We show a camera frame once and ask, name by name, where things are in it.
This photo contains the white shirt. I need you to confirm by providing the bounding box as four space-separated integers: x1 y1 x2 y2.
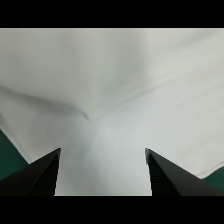
0 28 224 197

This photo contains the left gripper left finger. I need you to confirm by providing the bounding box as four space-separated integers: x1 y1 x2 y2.
0 147 62 197

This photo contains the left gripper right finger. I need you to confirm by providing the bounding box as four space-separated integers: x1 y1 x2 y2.
144 147 224 197

